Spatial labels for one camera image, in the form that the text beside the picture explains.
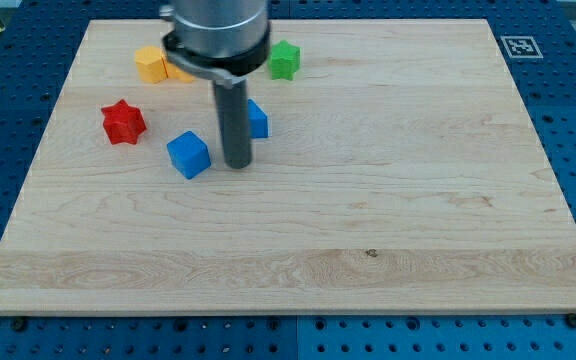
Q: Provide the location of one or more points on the light wooden board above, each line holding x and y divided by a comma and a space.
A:
402, 176

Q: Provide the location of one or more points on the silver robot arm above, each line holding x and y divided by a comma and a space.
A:
217, 40

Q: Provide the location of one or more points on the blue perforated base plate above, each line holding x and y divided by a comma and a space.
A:
37, 49

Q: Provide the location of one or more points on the blue block behind rod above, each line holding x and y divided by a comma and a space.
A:
258, 120

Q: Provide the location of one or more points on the red star block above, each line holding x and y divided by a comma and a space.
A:
123, 123

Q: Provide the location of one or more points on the green star block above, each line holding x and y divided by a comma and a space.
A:
284, 60

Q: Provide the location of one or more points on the white fiducial marker tag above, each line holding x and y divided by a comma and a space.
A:
521, 47

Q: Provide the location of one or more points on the blue cube block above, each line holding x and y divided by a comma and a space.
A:
189, 154

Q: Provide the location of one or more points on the orange-yellow block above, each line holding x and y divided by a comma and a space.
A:
174, 72

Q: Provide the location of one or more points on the grey cylindrical pointer rod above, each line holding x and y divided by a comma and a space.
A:
232, 111

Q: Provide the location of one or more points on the yellow hexagon block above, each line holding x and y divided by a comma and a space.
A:
150, 64

